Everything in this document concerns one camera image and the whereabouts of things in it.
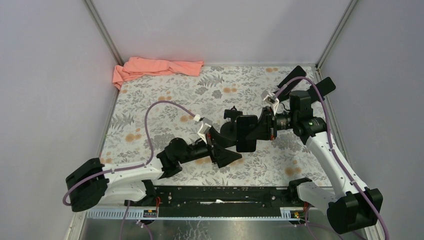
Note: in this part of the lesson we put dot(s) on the black round-base stand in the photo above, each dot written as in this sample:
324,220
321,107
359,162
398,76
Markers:
229,128

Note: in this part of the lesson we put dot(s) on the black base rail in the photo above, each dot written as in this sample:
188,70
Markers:
219,201

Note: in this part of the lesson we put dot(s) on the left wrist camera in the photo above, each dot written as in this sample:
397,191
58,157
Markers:
205,126

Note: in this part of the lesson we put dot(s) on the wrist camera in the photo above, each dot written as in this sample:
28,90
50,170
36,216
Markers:
205,126
270,99

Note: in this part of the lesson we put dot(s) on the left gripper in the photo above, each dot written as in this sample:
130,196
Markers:
212,145

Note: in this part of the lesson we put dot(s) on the aluminium frame profile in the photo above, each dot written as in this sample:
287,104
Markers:
82,199

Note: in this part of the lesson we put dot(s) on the black phone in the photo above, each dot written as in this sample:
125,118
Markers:
325,87
245,124

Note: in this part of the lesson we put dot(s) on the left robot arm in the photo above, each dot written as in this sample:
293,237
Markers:
95,183

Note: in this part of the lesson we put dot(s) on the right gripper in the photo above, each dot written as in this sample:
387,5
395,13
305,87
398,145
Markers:
267,119

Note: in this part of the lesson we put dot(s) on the pink cloth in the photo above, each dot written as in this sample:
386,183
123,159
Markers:
137,67

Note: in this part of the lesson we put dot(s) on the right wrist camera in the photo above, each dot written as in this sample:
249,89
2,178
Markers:
270,99

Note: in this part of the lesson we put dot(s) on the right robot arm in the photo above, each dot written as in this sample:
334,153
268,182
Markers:
352,205

